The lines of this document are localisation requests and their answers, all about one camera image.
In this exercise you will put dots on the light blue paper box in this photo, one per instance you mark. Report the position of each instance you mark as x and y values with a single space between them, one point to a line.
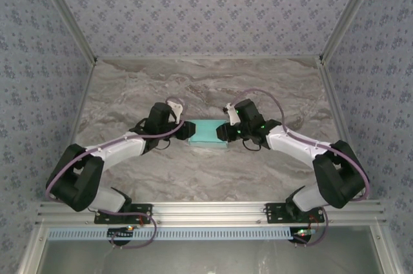
206 132

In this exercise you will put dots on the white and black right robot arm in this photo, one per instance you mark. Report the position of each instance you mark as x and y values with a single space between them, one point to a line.
290 145

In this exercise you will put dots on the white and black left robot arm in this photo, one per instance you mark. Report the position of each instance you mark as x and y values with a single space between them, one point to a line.
119 154

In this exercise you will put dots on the small black board with LED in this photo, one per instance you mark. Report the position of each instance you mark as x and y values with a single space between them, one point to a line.
119 233
301 237

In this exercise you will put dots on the aluminium table end rail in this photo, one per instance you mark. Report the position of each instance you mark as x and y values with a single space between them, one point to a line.
209 58

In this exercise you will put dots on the aluminium table side rail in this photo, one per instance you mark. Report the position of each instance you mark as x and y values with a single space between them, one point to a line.
336 100
81 100

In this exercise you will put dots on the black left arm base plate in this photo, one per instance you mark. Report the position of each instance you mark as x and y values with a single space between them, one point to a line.
142 211

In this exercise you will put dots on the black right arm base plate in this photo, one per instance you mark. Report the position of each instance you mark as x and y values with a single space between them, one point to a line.
277 212

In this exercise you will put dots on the aluminium mounting rail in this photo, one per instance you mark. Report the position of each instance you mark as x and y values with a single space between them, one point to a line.
209 212

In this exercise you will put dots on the aluminium frame post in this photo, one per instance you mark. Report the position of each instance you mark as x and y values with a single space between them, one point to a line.
68 13
348 13

